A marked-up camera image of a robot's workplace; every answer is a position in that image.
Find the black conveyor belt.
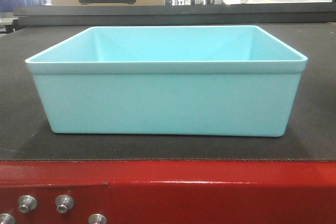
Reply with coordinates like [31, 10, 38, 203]
[1, 23, 335, 162]

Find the light turquoise plastic bin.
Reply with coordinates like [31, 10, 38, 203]
[26, 25, 307, 137]

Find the red conveyor frame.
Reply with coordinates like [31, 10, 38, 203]
[1, 161, 335, 223]

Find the silver bolt head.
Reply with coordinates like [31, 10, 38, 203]
[18, 195, 37, 214]
[88, 214, 107, 224]
[0, 213, 16, 224]
[55, 195, 75, 214]

